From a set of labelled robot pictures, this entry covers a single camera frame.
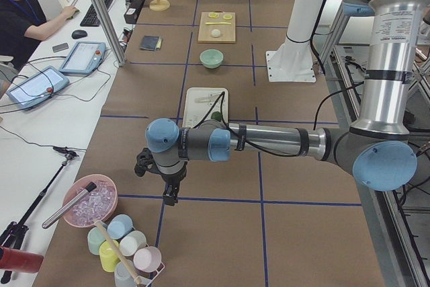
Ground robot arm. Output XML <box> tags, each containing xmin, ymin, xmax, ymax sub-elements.
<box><xmin>134</xmin><ymin>0</ymin><xmax>429</xmax><ymax>205</ymax></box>

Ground grey smartphone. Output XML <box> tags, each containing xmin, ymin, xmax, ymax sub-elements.
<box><xmin>52</xmin><ymin>42</ymin><xmax>69</xmax><ymax>53</ymax></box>

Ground metal stirring tube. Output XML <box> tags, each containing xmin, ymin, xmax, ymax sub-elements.
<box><xmin>42</xmin><ymin>181</ymin><xmax>97</xmax><ymax>229</ymax></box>

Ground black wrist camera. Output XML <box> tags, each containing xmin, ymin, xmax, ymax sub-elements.
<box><xmin>134</xmin><ymin>148</ymin><xmax>158</xmax><ymax>177</ymax></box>

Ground grey cup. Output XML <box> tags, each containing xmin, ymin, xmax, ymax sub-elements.
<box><xmin>114</xmin><ymin>262</ymin><xmax>136</xmax><ymax>287</ymax></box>

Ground seated person in black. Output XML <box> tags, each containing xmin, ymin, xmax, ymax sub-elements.
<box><xmin>1</xmin><ymin>0</ymin><xmax>77</xmax><ymax>70</ymax></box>

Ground near teach pendant tablet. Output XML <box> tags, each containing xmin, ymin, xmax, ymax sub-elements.
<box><xmin>6</xmin><ymin>66</ymin><xmax>69</xmax><ymax>110</ymax></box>

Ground green ceramic bowl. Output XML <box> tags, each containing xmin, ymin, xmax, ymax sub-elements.
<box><xmin>200</xmin><ymin>48</ymin><xmax>224</xmax><ymax>69</ymax></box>

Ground blue cup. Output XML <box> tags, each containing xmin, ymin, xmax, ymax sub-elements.
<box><xmin>107</xmin><ymin>214</ymin><xmax>134</xmax><ymax>239</ymax></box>

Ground dark grey folded cloth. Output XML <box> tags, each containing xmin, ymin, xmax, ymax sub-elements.
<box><xmin>139</xmin><ymin>35</ymin><xmax>163</xmax><ymax>51</ymax></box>

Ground white central pillar mount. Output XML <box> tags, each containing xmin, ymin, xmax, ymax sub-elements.
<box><xmin>266</xmin><ymin>0</ymin><xmax>324</xmax><ymax>83</ymax></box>

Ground black box device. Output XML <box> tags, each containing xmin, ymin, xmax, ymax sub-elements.
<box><xmin>124</xmin><ymin>0</ymin><xmax>145</xmax><ymax>25</ymax></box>

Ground white cup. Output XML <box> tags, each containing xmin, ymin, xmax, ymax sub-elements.
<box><xmin>119</xmin><ymin>231</ymin><xmax>146</xmax><ymax>257</ymax></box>

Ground yellow cup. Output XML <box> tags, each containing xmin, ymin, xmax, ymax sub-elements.
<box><xmin>99</xmin><ymin>241</ymin><xmax>120</xmax><ymax>273</ymax></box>

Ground black computer mouse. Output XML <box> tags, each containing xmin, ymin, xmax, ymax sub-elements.
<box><xmin>71</xmin><ymin>30</ymin><xmax>88</xmax><ymax>40</ymax></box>

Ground green cup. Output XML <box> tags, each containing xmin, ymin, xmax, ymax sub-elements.
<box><xmin>87</xmin><ymin>227</ymin><xmax>105</xmax><ymax>255</ymax></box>

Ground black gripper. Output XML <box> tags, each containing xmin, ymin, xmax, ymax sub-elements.
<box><xmin>162</xmin><ymin>164</ymin><xmax>187</xmax><ymax>205</ymax></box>

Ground white ceramic spoon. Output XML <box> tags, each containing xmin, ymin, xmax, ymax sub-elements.
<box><xmin>194</xmin><ymin>97</ymin><xmax>215</xmax><ymax>104</ymax></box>

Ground yellow plastic knife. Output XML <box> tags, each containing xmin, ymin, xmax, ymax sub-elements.
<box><xmin>205</xmin><ymin>22</ymin><xmax>231</xmax><ymax>26</ymax></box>

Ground black keyboard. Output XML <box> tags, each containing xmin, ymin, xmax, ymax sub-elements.
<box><xmin>79</xmin><ymin>0</ymin><xmax>116</xmax><ymax>28</ymax></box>

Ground pink cup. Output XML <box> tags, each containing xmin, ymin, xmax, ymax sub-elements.
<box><xmin>133</xmin><ymin>246</ymin><xmax>162</xmax><ymax>272</ymax></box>

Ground black tripod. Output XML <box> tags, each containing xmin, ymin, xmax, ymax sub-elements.
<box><xmin>0</xmin><ymin>146</ymin><xmax>80</xmax><ymax>284</ymax></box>

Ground wooden cutting board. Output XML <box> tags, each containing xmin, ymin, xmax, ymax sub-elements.
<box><xmin>198</xmin><ymin>11</ymin><xmax>236</xmax><ymax>44</ymax></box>

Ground green lime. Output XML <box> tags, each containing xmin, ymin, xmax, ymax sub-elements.
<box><xmin>211</xmin><ymin>112</ymin><xmax>222</xmax><ymax>122</ymax></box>

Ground teach pendant tablet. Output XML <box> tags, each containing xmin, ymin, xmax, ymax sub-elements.
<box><xmin>6</xmin><ymin>66</ymin><xmax>69</xmax><ymax>110</ymax></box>
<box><xmin>59</xmin><ymin>41</ymin><xmax>106</xmax><ymax>75</ymax></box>

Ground aluminium frame post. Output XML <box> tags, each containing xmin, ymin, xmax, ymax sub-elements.
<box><xmin>91</xmin><ymin>0</ymin><xmax>126</xmax><ymax>67</ymax></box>

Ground far teach pendant tablet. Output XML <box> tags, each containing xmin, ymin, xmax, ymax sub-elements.
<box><xmin>59</xmin><ymin>41</ymin><xmax>106</xmax><ymax>75</ymax></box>

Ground red bottle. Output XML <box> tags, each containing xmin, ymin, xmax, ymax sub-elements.
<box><xmin>0</xmin><ymin>247</ymin><xmax>44</xmax><ymax>274</ymax></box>

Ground white rectangular tray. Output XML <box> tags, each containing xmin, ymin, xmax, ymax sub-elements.
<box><xmin>182</xmin><ymin>87</ymin><xmax>228</xmax><ymax>128</ymax></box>

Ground pink bowl of ice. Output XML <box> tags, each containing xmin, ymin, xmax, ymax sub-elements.
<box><xmin>63</xmin><ymin>174</ymin><xmax>118</xmax><ymax>228</ymax></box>

